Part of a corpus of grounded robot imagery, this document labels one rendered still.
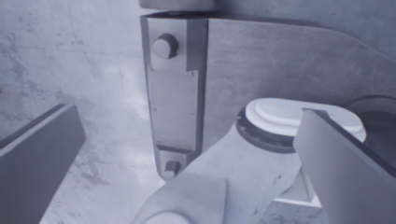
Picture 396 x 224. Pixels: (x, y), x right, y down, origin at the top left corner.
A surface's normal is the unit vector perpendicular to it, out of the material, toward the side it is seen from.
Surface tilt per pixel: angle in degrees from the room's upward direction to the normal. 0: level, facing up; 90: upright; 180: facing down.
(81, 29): 0
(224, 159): 90
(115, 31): 0
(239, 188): 90
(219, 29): 0
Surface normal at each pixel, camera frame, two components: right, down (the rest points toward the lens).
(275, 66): -0.20, 0.51
